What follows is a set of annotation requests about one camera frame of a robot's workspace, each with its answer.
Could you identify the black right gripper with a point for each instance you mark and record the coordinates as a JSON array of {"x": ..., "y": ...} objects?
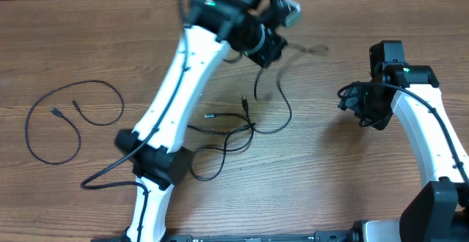
[{"x": 349, "y": 102}]

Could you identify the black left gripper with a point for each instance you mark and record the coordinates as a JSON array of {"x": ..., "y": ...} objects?
[{"x": 274, "y": 52}]

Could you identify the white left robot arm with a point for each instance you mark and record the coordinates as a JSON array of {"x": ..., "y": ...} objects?
[{"x": 210, "y": 29}]

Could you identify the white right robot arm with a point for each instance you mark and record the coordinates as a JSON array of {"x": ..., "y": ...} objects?
[{"x": 439, "y": 212}]

